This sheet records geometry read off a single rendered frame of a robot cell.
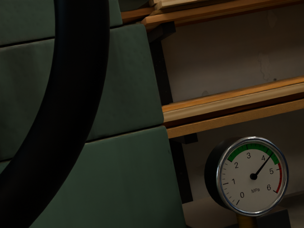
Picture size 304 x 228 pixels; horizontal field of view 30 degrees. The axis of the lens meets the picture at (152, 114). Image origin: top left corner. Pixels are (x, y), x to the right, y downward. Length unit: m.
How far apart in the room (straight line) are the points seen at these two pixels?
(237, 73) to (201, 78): 0.20
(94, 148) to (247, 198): 0.13
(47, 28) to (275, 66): 2.70
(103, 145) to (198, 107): 2.02
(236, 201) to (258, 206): 0.02
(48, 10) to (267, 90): 2.17
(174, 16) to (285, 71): 0.90
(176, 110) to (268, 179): 2.04
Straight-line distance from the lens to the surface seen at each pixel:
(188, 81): 2.98
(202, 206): 0.56
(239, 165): 0.45
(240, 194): 0.45
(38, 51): 0.47
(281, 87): 2.65
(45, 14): 0.47
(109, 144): 0.48
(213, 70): 3.02
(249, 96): 2.55
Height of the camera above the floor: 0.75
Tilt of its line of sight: 3 degrees down
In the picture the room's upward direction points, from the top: 12 degrees counter-clockwise
